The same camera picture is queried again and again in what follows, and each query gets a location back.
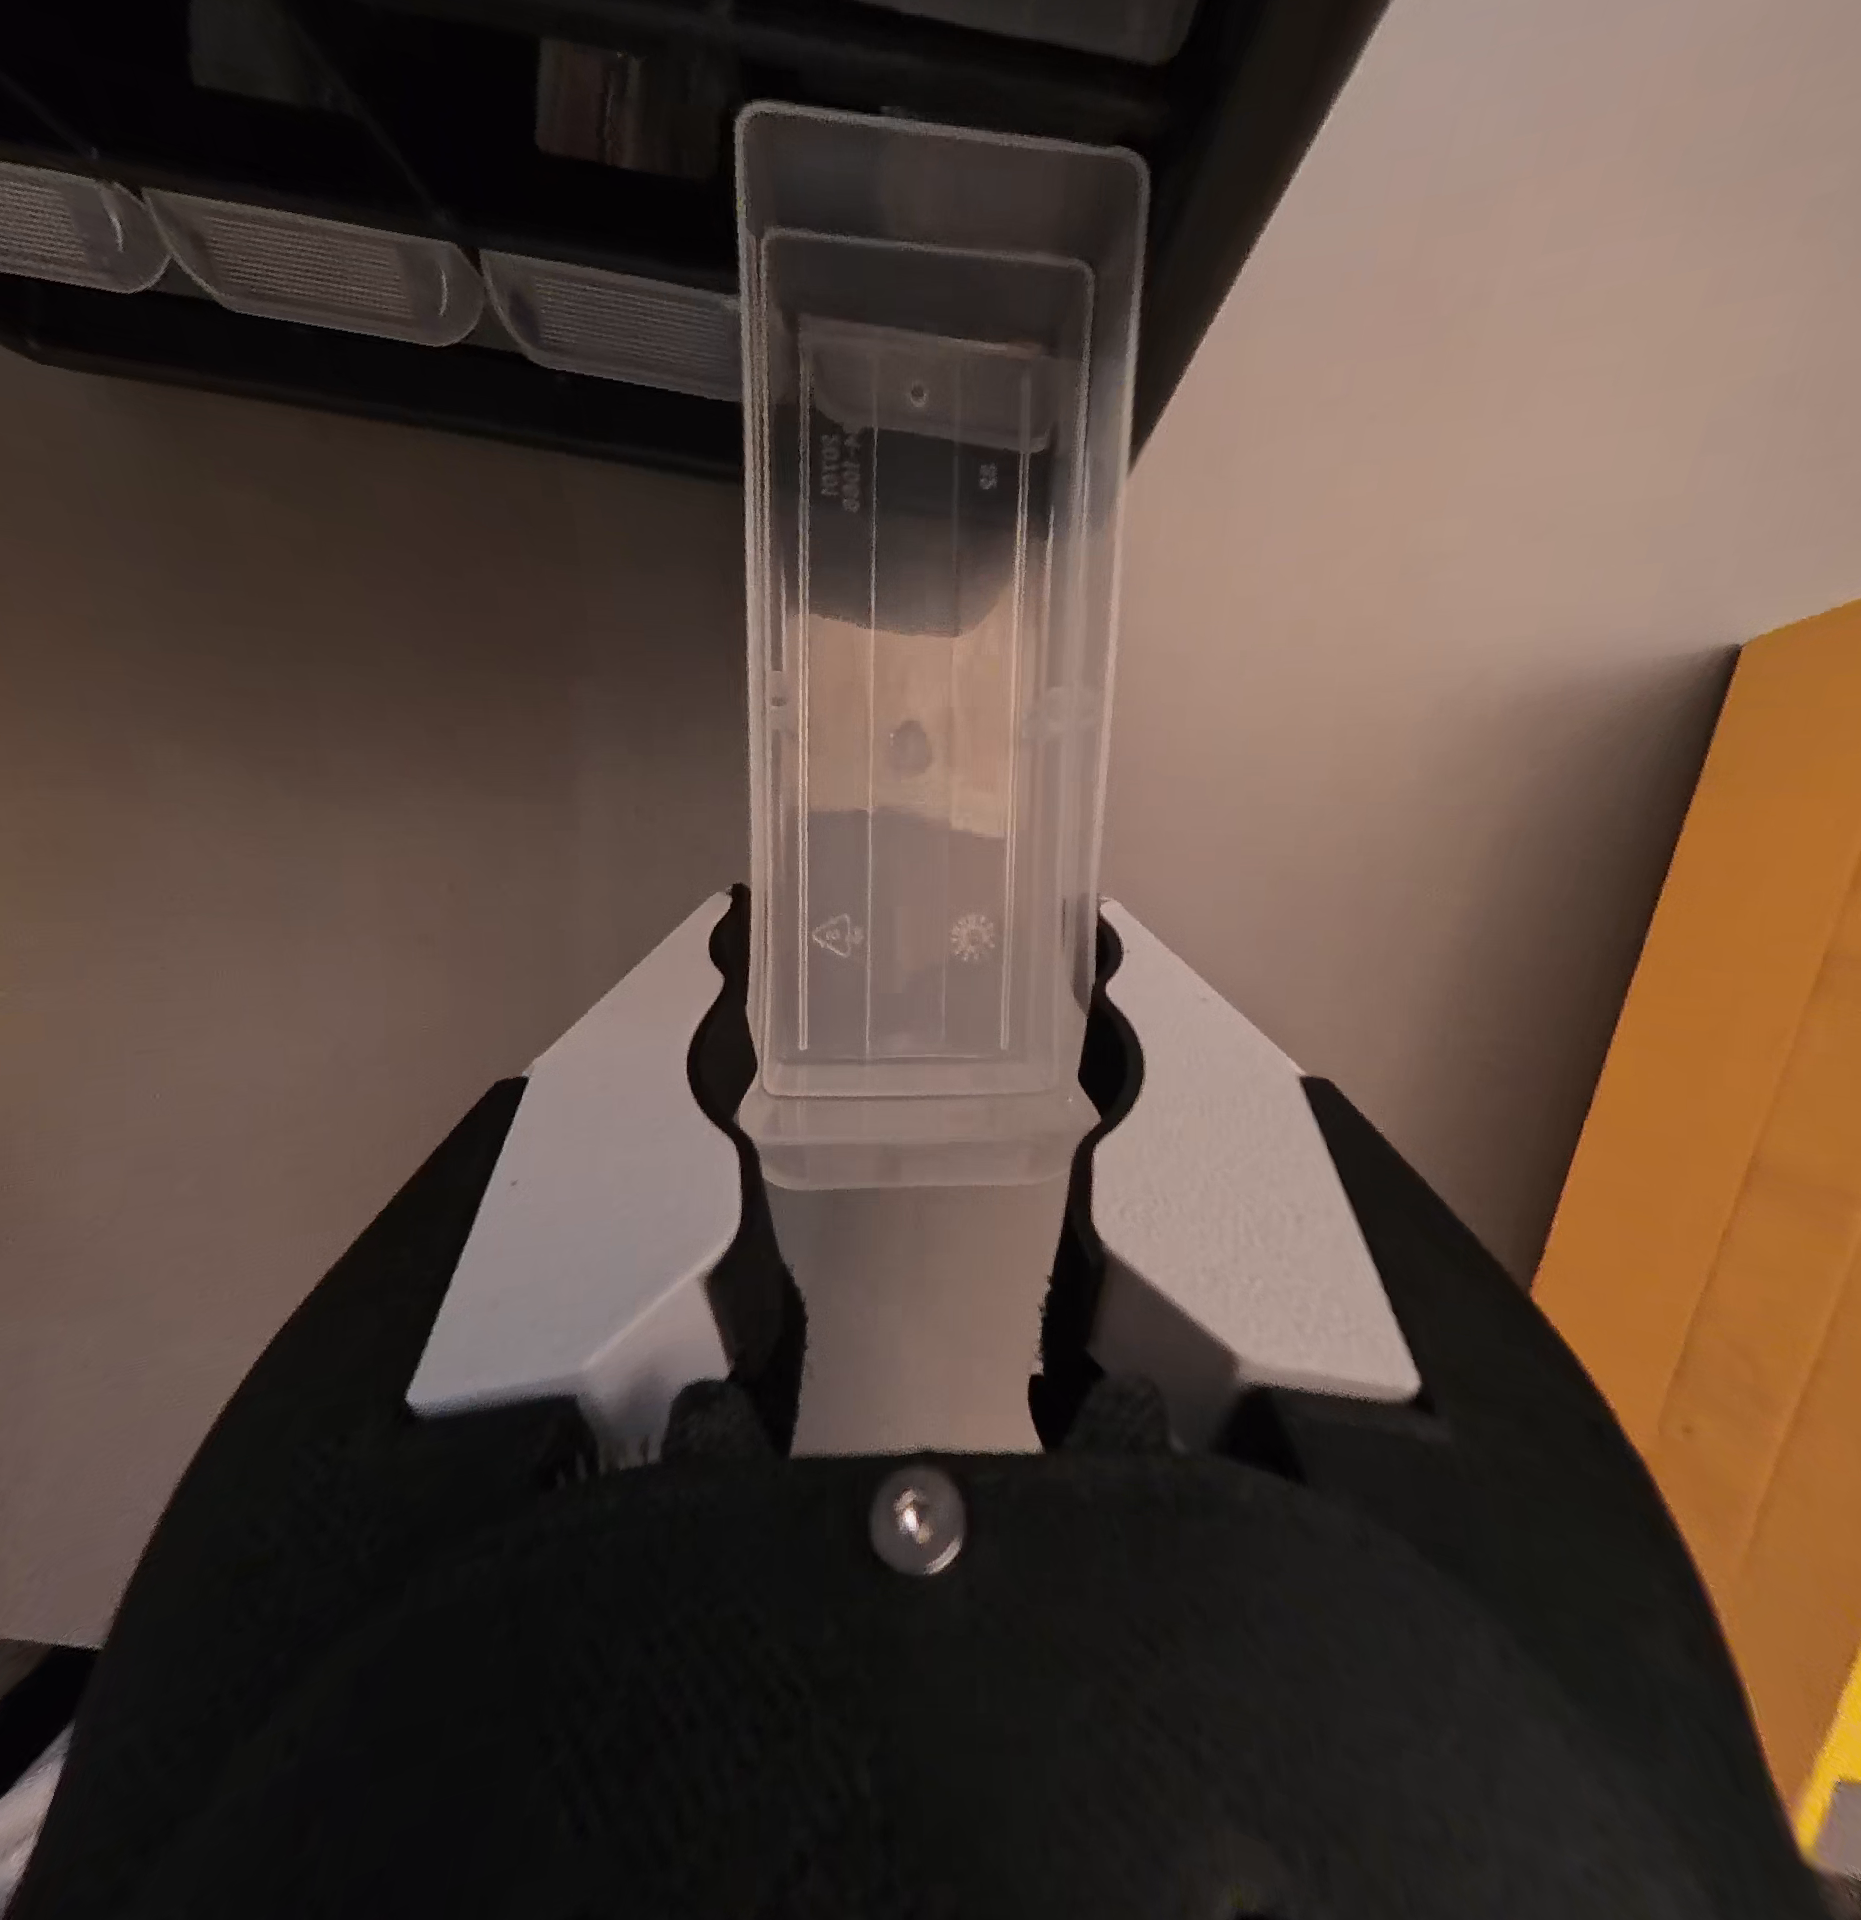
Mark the grey cloth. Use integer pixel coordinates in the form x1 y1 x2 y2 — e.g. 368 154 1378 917
0 1643 92 1920

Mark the yellow plastic bin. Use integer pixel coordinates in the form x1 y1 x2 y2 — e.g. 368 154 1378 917
1526 589 1861 1864

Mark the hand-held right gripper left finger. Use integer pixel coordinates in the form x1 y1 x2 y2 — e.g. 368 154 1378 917
406 883 807 1466

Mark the black drawer cabinet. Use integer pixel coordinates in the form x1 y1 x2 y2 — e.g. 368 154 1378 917
0 0 1392 486

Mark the clear plastic drawer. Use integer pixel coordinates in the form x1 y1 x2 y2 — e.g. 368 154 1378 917
140 187 488 354
476 247 750 406
733 99 1152 1197
0 151 171 295

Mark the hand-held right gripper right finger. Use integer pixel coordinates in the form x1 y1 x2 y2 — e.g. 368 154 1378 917
1026 897 1424 1460

